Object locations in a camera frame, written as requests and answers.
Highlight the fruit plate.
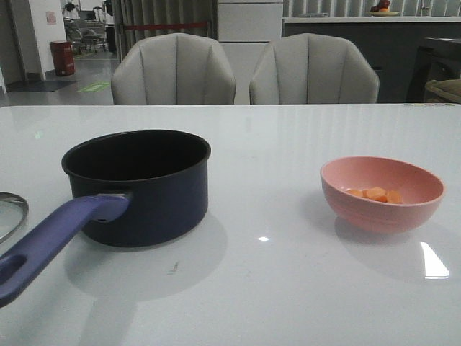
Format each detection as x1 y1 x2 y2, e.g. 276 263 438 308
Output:
366 0 400 17

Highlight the red barrier tape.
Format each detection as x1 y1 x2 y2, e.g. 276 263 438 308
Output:
122 22 208 31

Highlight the grey upholstered chair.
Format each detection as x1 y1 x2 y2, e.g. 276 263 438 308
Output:
111 33 236 105
249 33 380 105

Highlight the orange ham slice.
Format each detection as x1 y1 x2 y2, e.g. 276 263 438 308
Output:
385 190 403 204
346 189 364 198
362 187 388 203

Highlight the glass lid with blue knob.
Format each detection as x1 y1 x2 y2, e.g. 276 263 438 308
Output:
1 192 29 243

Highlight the olive cushion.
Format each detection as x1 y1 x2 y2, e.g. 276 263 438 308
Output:
424 79 461 104

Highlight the left grey upholstered chair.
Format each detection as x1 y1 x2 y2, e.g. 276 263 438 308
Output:
111 33 236 105

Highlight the right grey upholstered chair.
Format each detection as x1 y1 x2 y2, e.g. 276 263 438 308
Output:
249 33 380 105

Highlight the dark blue saucepan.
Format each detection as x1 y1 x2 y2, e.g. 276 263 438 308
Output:
1 129 211 306

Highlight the dark grey counter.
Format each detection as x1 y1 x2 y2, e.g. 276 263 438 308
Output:
282 17 460 103

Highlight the red bin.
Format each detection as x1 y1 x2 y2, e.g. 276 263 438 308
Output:
50 41 75 76

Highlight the white cabinet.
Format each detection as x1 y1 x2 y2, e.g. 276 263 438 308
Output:
218 1 284 105

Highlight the pink bowl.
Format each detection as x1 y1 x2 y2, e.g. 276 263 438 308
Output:
320 156 445 234

